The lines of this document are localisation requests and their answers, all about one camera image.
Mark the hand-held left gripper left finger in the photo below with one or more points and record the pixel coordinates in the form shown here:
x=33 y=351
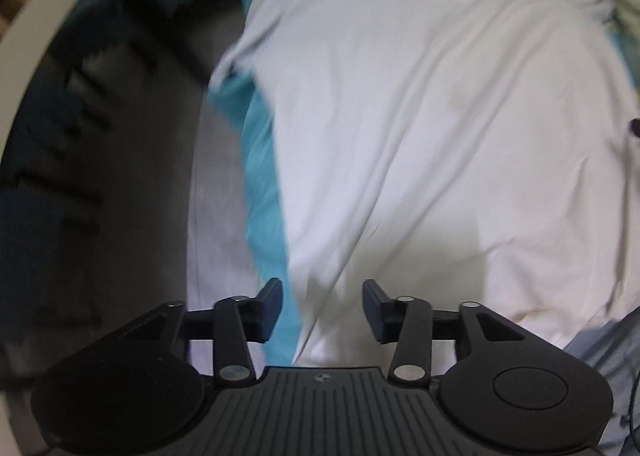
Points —
x=270 y=308

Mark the person's grey clothing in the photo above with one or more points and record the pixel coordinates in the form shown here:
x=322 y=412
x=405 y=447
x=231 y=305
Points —
x=615 y=361

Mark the white t-shirt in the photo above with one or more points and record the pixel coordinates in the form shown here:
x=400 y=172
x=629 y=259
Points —
x=425 y=136

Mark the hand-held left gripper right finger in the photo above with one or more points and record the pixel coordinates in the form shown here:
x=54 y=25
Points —
x=374 y=311

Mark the dark table with white edge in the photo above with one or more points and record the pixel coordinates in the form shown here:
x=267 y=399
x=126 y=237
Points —
x=45 y=6

